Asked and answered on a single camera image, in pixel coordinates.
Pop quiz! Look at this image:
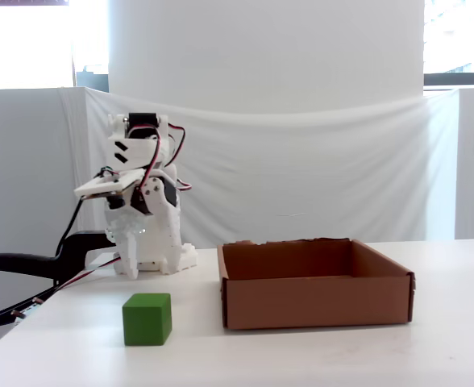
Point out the white round pillar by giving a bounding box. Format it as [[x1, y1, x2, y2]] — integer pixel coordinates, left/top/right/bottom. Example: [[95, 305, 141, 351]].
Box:
[[107, 0, 426, 117]]

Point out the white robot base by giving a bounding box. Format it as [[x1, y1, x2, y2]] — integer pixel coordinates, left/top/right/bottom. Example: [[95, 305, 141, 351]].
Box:
[[114, 240, 200, 280]]

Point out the green cube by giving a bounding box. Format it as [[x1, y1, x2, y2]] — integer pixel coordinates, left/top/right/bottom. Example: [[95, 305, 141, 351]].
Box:
[[122, 293, 173, 347]]

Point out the wide white partition panel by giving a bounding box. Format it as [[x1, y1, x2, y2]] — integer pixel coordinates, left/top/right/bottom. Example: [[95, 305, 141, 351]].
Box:
[[0, 87, 85, 259]]

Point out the white cloth backdrop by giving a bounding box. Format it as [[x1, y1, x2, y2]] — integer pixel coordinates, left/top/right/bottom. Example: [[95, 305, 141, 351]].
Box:
[[58, 86, 460, 250]]

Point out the red black servo cable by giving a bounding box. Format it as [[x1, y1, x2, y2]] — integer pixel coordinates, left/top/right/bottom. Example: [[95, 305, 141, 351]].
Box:
[[139, 124, 193, 195]]

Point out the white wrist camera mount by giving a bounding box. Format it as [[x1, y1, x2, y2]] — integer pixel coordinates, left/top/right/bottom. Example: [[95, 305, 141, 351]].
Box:
[[73, 169, 145, 202]]

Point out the black camera cable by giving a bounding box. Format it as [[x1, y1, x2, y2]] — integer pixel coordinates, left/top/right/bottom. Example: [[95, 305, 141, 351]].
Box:
[[53, 169, 119, 288]]

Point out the red black base cable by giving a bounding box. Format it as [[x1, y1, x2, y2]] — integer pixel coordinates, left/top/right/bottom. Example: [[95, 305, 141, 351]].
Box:
[[39, 255, 122, 302]]

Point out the black controller board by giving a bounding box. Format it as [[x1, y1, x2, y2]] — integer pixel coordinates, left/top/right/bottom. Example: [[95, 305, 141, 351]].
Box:
[[0, 296, 44, 329]]

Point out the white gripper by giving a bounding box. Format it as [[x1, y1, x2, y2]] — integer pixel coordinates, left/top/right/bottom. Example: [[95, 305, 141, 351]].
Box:
[[105, 164, 184, 281]]

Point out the black chair armrest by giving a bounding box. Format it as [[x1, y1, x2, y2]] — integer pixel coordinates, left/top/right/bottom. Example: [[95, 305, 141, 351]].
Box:
[[0, 229, 119, 289]]

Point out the brown cardboard box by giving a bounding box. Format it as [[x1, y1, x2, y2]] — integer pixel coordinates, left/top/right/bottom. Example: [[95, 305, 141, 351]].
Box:
[[216, 236, 417, 331]]

